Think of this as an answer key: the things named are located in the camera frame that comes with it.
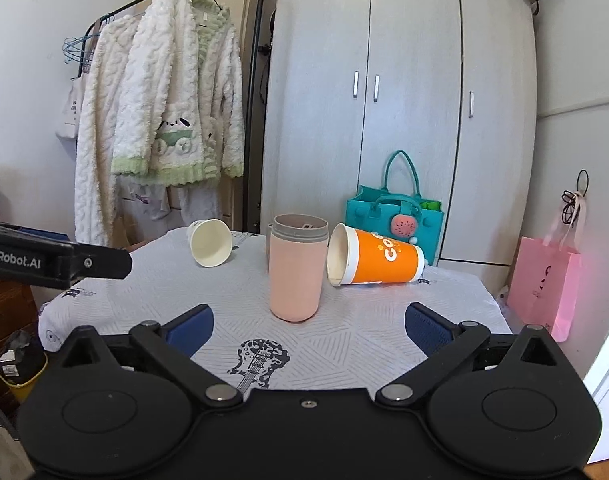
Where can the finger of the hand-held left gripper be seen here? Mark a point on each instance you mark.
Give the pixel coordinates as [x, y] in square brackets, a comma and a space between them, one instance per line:
[37, 234]
[99, 264]

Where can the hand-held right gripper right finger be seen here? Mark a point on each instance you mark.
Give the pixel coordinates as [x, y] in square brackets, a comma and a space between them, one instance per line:
[425, 329]

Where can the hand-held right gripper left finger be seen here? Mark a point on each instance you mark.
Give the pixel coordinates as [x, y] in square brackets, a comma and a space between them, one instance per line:
[192, 329]

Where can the orange paper cup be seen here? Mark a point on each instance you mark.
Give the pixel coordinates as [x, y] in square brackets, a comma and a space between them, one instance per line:
[384, 259]

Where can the white paper cup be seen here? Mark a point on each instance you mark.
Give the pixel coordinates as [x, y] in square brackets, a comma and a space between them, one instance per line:
[210, 242]

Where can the pink cup with grey rim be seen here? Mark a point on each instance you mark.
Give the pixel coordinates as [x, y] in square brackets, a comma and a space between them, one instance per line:
[294, 280]

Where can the guitar print white tablecloth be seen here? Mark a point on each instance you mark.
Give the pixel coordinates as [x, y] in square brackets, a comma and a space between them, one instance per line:
[364, 320]

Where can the white printed pants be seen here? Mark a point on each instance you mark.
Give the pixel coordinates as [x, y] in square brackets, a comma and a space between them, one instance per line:
[152, 202]

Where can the watermelon bag charm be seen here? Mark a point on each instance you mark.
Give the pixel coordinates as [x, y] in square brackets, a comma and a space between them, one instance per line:
[406, 227]

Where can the yellow bin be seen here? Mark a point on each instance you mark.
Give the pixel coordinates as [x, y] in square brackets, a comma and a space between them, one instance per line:
[27, 385]

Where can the teal felt handbag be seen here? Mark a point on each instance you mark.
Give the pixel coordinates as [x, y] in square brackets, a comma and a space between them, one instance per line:
[369, 217]

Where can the white fluffy robe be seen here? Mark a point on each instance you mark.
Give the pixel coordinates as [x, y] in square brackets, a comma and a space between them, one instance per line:
[102, 125]

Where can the white tote bag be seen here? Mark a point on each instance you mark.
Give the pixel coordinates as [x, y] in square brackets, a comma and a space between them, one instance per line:
[70, 110]

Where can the pink paper bag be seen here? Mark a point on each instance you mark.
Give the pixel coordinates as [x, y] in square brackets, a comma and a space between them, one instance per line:
[546, 285]

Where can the white and green fluffy jacket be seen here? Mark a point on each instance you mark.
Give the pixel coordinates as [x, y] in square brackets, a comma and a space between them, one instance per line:
[184, 95]

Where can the grey wardrobe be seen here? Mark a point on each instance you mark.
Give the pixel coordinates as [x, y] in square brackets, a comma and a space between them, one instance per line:
[409, 110]

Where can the black clothes rack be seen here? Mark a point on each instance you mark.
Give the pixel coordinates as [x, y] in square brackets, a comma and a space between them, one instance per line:
[258, 90]

